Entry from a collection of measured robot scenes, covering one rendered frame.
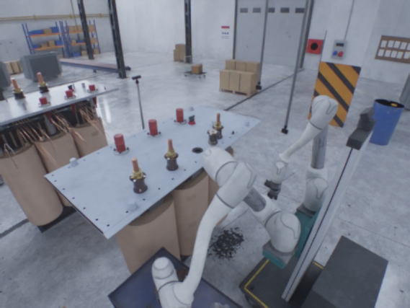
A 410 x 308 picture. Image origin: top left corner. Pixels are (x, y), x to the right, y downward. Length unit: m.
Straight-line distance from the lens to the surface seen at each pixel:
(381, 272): 1.92
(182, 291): 1.01
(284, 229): 1.35
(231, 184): 0.89
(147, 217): 1.55
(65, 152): 2.85
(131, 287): 1.52
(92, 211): 1.27
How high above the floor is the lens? 2.19
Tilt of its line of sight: 32 degrees down
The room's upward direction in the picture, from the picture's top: straight up
